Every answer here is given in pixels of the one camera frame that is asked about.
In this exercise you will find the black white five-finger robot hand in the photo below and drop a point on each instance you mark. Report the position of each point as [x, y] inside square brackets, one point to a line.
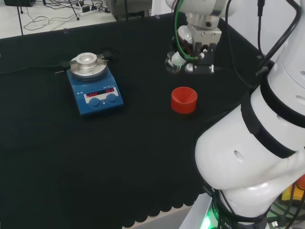
[205, 35]

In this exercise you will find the clear glass round-bottom flask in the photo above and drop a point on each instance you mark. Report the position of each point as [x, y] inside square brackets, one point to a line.
[170, 69]

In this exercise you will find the heater with blue base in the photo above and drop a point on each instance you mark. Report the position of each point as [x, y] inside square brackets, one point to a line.
[100, 100]

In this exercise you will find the clear cloth clip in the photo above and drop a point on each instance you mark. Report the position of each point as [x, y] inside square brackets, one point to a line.
[65, 30]
[156, 16]

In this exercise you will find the grey metal cabinet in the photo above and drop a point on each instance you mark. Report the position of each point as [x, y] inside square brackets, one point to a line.
[128, 9]

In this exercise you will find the white power strip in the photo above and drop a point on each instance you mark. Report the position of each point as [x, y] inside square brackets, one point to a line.
[91, 12]

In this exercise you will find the thin metal probe rod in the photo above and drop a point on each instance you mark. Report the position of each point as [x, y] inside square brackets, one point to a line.
[58, 72]

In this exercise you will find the black bench cloth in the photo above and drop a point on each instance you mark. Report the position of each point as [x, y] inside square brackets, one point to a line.
[95, 155]

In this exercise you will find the yellow stop button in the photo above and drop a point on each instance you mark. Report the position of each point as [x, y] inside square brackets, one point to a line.
[295, 190]

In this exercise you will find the black box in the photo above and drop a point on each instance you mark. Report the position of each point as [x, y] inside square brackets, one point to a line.
[19, 3]

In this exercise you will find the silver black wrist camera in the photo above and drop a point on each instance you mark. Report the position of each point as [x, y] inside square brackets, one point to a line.
[202, 68]

